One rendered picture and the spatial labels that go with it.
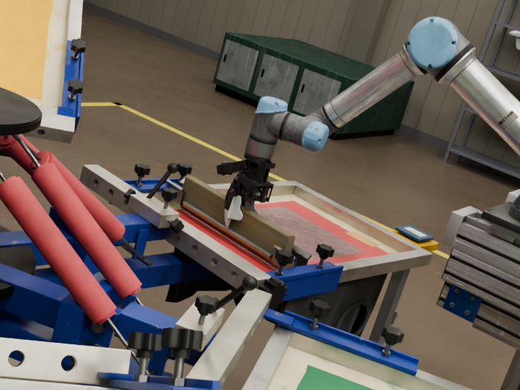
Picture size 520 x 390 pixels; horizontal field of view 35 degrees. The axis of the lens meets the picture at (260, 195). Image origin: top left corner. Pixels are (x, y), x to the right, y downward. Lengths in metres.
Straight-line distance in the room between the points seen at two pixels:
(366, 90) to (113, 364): 1.21
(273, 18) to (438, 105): 2.55
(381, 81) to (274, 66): 6.73
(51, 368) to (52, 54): 1.48
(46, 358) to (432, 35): 1.19
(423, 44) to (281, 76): 6.88
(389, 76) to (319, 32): 8.49
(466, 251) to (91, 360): 1.27
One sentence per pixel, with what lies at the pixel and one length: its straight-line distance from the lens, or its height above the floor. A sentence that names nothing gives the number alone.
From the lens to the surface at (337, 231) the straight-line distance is 2.56.
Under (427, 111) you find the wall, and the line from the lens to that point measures 9.94.
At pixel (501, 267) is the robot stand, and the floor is 1.13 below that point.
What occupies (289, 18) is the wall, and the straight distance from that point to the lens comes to 10.84.
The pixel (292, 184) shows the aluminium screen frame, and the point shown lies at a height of 0.99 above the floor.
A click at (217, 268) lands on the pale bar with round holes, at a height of 1.01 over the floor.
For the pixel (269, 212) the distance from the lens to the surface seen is 2.55.
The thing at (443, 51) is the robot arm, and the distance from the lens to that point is 1.94.
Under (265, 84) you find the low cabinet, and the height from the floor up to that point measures 0.29.
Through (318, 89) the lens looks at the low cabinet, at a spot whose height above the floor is 0.44.
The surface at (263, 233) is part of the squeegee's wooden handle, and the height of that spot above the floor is 1.03.
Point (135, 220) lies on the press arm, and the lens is 1.96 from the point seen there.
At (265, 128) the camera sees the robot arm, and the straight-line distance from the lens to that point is 2.09.
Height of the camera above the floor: 1.74
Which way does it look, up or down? 17 degrees down
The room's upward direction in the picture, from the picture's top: 16 degrees clockwise
